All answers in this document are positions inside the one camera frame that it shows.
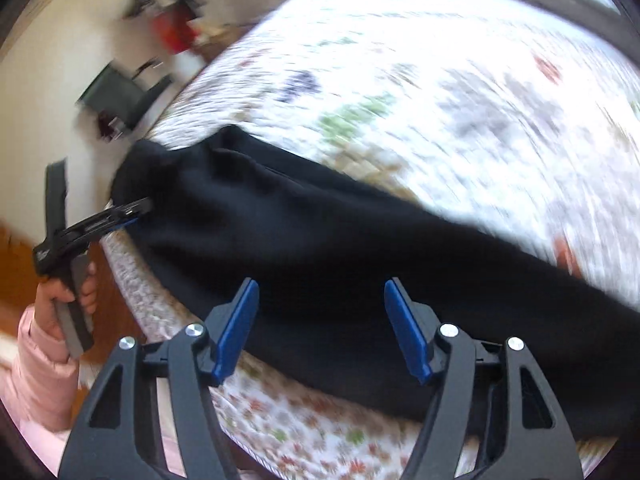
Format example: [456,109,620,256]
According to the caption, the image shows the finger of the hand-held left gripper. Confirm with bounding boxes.
[65,197,154,237]

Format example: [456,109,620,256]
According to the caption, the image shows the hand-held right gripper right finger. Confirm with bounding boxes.
[384,277,586,480]

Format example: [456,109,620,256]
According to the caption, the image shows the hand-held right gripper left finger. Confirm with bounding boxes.
[60,277,260,480]

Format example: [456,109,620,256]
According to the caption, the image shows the black pants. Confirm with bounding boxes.
[109,125,640,448]

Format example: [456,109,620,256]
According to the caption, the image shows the person's left forearm pink sleeve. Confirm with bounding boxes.
[0,305,82,435]

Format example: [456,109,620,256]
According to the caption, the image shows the person's left hand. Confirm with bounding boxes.
[33,262,99,337]

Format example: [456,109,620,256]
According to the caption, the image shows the black office chair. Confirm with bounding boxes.
[75,61,174,137]

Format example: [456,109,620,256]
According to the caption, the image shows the red bag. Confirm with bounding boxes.
[149,11,200,55]

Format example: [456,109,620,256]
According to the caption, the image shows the floral quilted bedspread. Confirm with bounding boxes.
[100,0,640,477]

